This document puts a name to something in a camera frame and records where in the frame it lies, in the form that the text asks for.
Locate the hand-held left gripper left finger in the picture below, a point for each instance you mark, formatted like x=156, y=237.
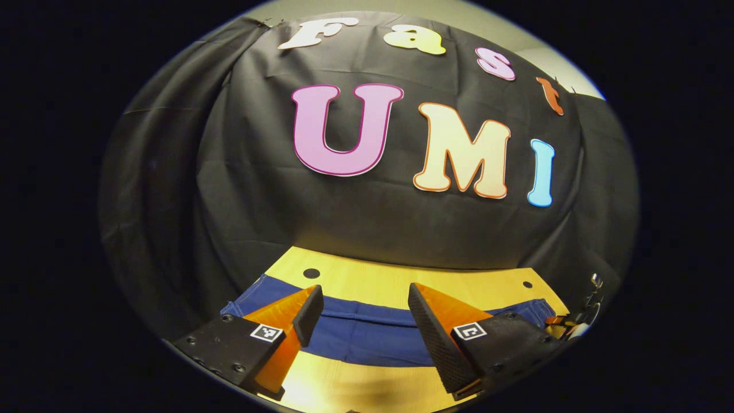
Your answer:
x=309, y=315

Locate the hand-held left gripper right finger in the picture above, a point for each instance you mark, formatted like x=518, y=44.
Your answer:
x=430, y=332

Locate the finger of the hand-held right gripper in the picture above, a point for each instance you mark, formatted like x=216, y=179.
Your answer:
x=559, y=322

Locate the blue denim jeans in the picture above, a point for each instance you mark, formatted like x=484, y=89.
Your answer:
x=367, y=338

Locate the black backdrop cloth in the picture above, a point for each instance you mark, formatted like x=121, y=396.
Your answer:
x=258, y=201

